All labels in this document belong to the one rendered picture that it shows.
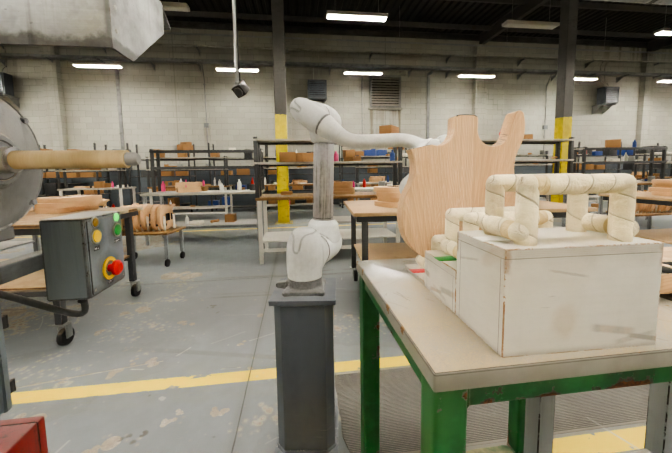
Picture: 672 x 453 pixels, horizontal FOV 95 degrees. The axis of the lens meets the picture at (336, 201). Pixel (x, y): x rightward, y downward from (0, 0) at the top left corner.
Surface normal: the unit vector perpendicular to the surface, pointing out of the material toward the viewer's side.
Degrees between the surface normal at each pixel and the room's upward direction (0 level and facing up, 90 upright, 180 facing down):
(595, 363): 90
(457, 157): 90
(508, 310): 90
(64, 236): 90
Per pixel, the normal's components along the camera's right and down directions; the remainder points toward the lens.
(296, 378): 0.00, 0.09
